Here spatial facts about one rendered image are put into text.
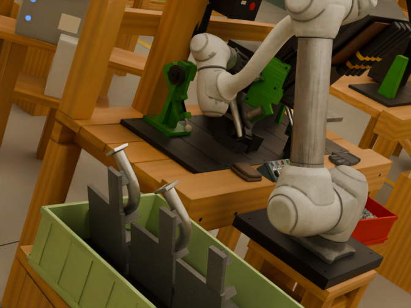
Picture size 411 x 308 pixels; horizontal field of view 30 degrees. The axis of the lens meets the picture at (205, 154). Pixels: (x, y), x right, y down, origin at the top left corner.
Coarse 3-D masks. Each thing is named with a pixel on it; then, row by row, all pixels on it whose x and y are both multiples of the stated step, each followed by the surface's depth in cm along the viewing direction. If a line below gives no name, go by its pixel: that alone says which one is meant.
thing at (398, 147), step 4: (404, 140) 684; (408, 140) 683; (396, 144) 708; (400, 144) 708; (404, 144) 681; (408, 144) 673; (396, 148) 710; (400, 148) 710; (404, 148) 678; (408, 148) 671; (392, 152) 712; (396, 152) 711; (400, 152) 711; (408, 152) 669
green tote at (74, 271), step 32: (64, 224) 189; (128, 224) 221; (192, 224) 215; (32, 256) 198; (64, 256) 189; (96, 256) 181; (192, 256) 215; (64, 288) 190; (96, 288) 182; (128, 288) 174; (256, 288) 201
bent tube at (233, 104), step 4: (260, 76) 297; (236, 96) 304; (232, 100) 302; (232, 104) 302; (236, 104) 302; (232, 108) 301; (236, 108) 301; (232, 112) 301; (236, 112) 300; (232, 116) 301; (236, 116) 300; (236, 120) 299; (240, 120) 300; (236, 124) 299; (240, 124) 299; (236, 128) 298; (240, 128) 298; (236, 132) 298; (240, 132) 297; (240, 136) 299
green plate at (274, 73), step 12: (276, 60) 299; (264, 72) 301; (276, 72) 298; (288, 72) 296; (252, 84) 302; (264, 84) 300; (276, 84) 297; (252, 96) 302; (264, 96) 299; (276, 96) 301
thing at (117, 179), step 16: (112, 176) 184; (96, 192) 194; (112, 192) 187; (96, 208) 198; (112, 208) 190; (96, 224) 202; (112, 224) 194; (96, 240) 206; (112, 240) 197; (128, 240) 201; (112, 256) 201; (128, 256) 204
